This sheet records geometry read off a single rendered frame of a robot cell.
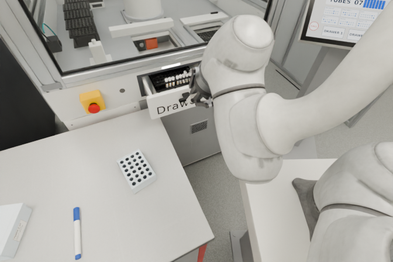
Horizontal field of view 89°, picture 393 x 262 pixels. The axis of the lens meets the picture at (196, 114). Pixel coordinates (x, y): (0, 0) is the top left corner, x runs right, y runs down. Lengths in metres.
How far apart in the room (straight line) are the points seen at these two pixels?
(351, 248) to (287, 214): 0.29
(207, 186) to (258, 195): 0.92
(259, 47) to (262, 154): 0.17
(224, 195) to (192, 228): 0.89
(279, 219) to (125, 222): 0.44
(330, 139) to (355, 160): 1.63
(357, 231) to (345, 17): 1.00
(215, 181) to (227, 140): 1.23
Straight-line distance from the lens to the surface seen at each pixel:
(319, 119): 0.30
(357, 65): 0.29
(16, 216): 0.79
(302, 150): 1.87
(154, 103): 0.75
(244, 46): 0.33
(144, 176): 0.72
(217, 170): 1.61
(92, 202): 0.76
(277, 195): 0.67
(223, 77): 0.36
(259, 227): 0.62
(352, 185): 0.50
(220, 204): 1.51
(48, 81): 0.84
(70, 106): 0.91
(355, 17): 1.25
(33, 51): 0.79
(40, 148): 0.97
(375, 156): 0.50
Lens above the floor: 1.41
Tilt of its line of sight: 47 degrees down
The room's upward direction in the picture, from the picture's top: 2 degrees clockwise
